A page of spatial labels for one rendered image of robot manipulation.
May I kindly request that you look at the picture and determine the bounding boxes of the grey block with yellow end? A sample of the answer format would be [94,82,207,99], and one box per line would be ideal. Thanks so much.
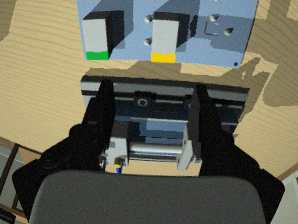
[151,12,179,63]

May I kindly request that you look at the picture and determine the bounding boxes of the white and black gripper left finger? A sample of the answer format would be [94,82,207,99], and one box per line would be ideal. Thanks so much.
[12,80,116,223]

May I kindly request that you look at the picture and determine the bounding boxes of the grey block with green end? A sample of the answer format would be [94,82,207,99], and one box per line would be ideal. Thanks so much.
[82,11,114,60]

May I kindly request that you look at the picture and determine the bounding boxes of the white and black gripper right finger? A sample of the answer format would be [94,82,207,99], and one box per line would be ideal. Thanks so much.
[188,84,285,224]

